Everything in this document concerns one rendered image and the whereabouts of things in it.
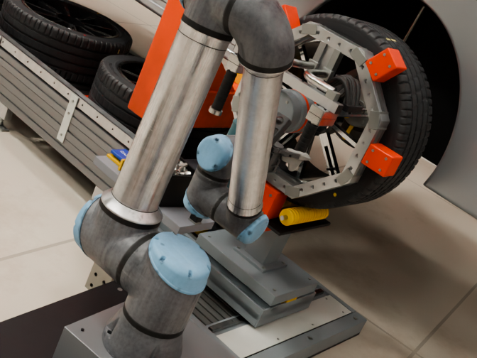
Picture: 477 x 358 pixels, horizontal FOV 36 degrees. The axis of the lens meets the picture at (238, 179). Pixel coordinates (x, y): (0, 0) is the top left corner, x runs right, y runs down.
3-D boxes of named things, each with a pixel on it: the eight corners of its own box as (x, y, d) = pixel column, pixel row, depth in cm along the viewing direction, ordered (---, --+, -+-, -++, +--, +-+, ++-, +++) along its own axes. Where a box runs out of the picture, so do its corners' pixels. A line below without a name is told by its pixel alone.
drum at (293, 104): (317, 140, 242) (336, 103, 237) (282, 140, 225) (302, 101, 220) (287, 120, 249) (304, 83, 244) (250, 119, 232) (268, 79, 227)
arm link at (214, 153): (188, 161, 184) (203, 127, 181) (218, 160, 194) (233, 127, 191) (213, 180, 180) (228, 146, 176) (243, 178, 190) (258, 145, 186)
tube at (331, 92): (363, 104, 224) (378, 72, 221) (332, 101, 209) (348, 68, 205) (320, 77, 233) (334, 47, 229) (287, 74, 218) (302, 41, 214)
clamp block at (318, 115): (333, 126, 216) (341, 111, 214) (317, 126, 209) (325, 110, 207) (320, 118, 218) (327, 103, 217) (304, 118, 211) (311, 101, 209)
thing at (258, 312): (306, 310, 285) (317, 290, 282) (253, 329, 256) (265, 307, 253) (220, 238, 310) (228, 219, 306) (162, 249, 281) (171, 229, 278)
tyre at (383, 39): (456, 177, 240) (404, -9, 247) (429, 182, 221) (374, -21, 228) (295, 221, 279) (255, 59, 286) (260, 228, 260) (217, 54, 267)
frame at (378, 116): (337, 224, 239) (415, 75, 220) (326, 226, 234) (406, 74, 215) (223, 142, 266) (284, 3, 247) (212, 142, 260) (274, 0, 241)
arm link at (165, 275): (156, 342, 156) (187, 276, 150) (106, 294, 163) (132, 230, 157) (199, 324, 168) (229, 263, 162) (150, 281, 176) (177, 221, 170)
